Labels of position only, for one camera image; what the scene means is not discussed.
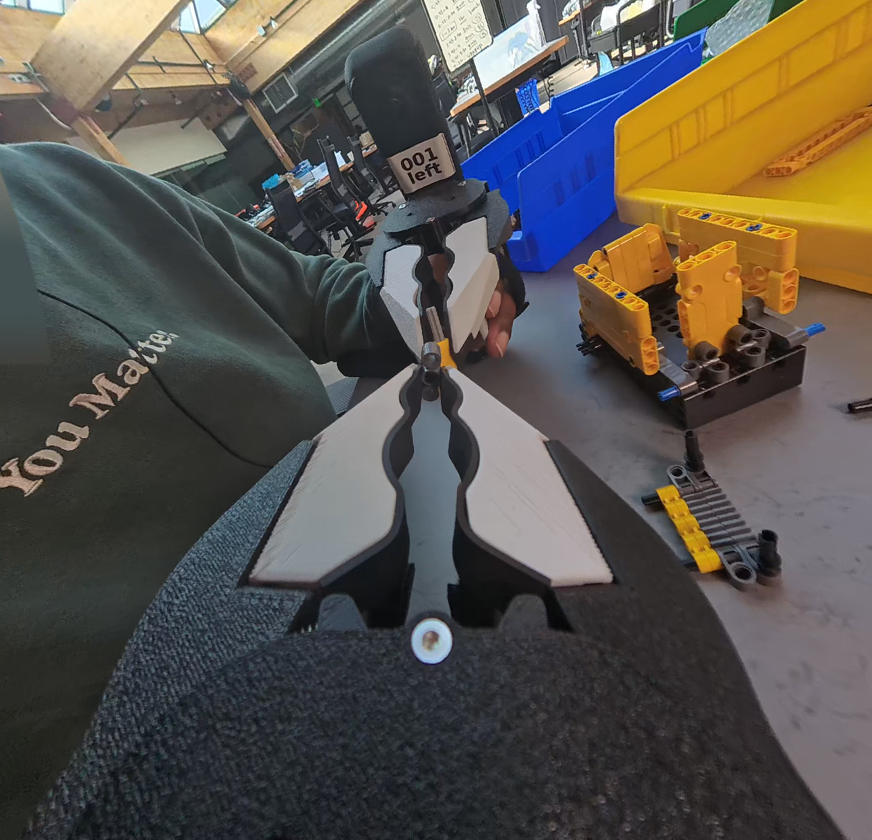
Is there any grey yellow lego subassembly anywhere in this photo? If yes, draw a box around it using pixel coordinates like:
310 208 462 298
640 430 784 586

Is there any green plastic bin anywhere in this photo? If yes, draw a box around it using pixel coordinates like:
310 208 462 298
671 0 856 40

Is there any white sign board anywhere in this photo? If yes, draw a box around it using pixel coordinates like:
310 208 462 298
420 0 494 73

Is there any person's left hand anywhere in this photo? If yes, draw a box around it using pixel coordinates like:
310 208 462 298
465 273 530 364

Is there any orange lego frame panel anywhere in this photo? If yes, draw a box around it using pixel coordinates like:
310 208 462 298
762 106 872 178

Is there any yellow plastic bin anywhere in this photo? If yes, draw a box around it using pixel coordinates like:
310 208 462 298
613 0 872 296

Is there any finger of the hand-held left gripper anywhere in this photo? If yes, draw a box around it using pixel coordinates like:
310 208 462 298
379 244 426 363
443 216 503 354

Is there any long wooden office desk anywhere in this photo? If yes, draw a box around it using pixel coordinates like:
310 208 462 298
448 35 571 156

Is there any yellow black lego model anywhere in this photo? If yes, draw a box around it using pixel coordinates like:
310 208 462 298
574 206 827 431

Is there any black office chair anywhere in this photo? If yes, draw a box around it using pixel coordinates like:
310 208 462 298
264 181 335 258
317 134 397 244

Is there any person's left forearm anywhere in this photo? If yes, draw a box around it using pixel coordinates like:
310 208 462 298
153 172 418 379

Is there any blue plastic bin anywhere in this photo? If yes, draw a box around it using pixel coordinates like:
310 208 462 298
461 28 709 273

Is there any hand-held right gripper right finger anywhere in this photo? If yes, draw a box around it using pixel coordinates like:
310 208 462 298
439 366 614 628

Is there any heap of plastic bags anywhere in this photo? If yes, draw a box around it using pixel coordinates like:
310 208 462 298
707 0 812 38

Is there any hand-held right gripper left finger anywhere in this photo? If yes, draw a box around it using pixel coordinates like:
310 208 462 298
248 365 418 628

